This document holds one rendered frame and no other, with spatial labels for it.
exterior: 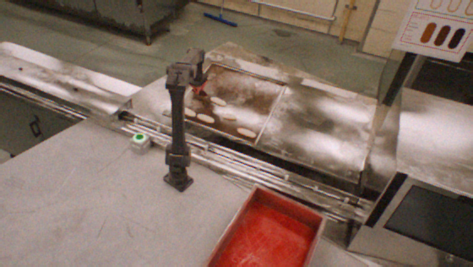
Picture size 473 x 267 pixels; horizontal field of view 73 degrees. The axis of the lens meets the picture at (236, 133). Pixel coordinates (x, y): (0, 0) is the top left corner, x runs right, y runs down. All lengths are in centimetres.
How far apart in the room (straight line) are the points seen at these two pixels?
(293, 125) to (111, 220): 98
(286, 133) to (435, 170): 76
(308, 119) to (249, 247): 77
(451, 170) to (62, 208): 142
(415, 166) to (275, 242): 59
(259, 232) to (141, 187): 56
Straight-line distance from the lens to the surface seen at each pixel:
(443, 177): 114
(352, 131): 176
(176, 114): 126
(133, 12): 429
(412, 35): 188
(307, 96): 187
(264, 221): 140
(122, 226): 140
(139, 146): 160
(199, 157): 155
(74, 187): 158
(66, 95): 194
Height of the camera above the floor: 198
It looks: 42 degrees down
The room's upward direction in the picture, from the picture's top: 6 degrees clockwise
